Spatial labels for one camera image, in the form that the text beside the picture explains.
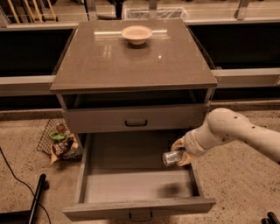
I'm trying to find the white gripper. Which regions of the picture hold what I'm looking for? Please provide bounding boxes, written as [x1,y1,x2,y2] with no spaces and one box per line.
[171,129,207,166]

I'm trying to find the silver redbull can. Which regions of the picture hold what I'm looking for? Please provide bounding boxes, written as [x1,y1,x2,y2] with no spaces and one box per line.
[162,150,184,166]

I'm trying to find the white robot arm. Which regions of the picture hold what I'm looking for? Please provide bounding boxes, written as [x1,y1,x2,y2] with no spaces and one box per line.
[171,108,280,166]

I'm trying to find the closed grey top drawer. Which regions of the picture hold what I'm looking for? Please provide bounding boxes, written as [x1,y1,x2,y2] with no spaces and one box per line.
[62,104,207,134]

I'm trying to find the open grey middle drawer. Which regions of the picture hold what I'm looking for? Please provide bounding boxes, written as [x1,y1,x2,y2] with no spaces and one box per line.
[63,130,215,221]

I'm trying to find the grey drawer cabinet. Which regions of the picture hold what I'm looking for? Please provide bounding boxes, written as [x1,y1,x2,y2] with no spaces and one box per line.
[49,18,218,222]

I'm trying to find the small red can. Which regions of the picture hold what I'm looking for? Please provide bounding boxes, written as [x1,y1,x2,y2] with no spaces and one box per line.
[56,123,66,133]

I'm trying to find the brown snack bag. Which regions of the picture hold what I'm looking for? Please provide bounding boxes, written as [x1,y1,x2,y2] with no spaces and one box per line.
[51,136,79,164]

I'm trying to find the white paper bowl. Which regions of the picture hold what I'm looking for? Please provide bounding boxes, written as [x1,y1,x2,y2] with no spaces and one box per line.
[121,25,152,46]

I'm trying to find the green snack item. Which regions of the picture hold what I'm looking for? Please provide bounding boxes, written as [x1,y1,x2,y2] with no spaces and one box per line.
[49,132,67,143]

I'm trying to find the clear plastic bin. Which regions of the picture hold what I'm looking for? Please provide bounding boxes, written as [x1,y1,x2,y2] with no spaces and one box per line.
[122,7,190,20]

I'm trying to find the grey metal railing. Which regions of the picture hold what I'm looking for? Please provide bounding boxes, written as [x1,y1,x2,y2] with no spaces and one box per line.
[0,0,280,98]

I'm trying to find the black stand bar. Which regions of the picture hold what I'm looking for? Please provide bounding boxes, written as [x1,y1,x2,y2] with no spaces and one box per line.
[0,174,47,224]

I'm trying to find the wooden chair legs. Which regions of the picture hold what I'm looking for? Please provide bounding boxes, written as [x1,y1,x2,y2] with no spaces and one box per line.
[1,0,59,24]

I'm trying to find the black wire basket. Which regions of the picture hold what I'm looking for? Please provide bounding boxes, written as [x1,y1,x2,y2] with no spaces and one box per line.
[37,118,70,156]

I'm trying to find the black cable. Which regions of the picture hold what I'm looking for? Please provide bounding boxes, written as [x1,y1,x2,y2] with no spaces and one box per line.
[0,148,52,224]

